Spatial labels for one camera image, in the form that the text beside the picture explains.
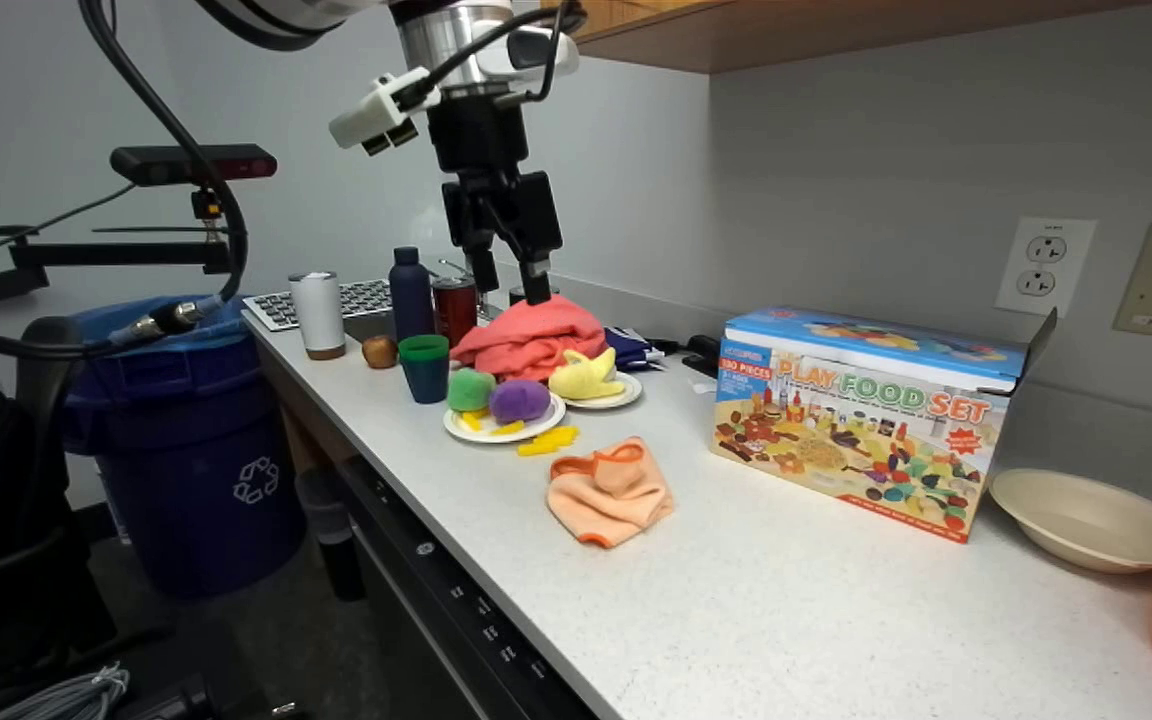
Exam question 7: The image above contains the orange microfiber towel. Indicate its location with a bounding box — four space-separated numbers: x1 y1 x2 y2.
543 435 675 551

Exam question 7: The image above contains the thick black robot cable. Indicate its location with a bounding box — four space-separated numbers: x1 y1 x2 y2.
0 0 257 359

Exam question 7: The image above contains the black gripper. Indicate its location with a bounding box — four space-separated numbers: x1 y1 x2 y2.
426 91 567 309

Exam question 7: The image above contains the navy blue bottle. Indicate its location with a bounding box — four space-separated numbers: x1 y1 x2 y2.
383 243 437 342

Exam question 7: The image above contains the blue recycling bin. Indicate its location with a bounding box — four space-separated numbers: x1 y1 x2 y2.
62 291 312 604

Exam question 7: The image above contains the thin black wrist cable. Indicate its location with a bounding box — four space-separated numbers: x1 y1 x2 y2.
394 0 593 116

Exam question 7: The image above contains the black office chair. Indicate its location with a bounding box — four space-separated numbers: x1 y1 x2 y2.
0 317 119 670

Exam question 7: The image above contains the white tumbler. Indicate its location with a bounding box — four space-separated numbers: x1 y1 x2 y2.
290 268 349 359

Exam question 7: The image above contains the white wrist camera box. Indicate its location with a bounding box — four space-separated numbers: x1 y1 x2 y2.
324 67 437 151

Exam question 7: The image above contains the red cloth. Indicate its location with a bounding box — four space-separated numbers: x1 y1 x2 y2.
448 291 612 387

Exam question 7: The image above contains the grey fabric bundle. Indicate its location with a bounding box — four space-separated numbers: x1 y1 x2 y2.
0 660 136 720

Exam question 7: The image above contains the yellow toy fries bundle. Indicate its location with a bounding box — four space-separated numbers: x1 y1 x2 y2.
516 420 584 458

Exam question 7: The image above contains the black dishwasher control panel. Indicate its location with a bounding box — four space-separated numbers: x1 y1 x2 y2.
333 447 602 720

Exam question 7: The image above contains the purple toy food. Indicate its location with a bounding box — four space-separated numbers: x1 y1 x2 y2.
488 375 555 427

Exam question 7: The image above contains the colourful toy food set box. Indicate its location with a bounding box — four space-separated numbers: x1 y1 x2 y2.
707 309 1062 547

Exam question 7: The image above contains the thin black stand cable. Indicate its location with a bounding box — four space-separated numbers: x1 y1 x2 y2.
0 179 140 275

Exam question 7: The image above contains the yellow toy food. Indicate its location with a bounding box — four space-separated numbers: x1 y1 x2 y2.
548 342 628 404

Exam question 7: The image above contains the small white plate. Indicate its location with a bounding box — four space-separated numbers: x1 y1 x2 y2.
560 375 648 414

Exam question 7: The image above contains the wooden wall cabinet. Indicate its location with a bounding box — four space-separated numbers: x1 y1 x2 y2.
574 0 1139 74

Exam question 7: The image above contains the white wall power outlet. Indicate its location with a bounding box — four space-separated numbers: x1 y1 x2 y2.
993 215 1101 320

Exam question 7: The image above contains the white plate with toy food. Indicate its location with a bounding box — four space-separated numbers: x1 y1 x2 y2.
442 393 567 447

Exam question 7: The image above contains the dark blue object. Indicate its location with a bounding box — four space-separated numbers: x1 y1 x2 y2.
605 325 667 375

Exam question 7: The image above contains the small black object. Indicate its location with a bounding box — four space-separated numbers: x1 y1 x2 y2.
673 333 727 380

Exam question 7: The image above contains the green cup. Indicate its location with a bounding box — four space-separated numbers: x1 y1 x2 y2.
396 333 456 406

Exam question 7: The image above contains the grey computer keyboard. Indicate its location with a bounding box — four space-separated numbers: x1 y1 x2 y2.
240 275 402 335

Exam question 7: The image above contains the beige bowl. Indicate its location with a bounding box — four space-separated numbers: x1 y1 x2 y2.
987 464 1152 576

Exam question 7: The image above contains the dark red cup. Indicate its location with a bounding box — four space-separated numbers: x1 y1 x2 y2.
434 275 483 347

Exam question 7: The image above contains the green toy food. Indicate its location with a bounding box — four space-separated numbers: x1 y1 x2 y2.
444 363 500 414

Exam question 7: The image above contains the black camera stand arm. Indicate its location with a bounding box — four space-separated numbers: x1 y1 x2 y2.
0 184 240 325

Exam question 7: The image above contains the black and red camera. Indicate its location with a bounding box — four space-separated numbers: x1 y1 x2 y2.
107 139 282 189

